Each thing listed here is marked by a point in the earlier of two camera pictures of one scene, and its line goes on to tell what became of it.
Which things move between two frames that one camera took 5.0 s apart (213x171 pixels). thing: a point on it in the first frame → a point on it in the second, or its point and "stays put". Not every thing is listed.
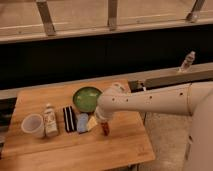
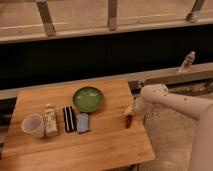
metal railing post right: (193, 16) stays put
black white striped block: (70, 121) stays put
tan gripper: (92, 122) → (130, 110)
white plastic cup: (33, 124) stays put
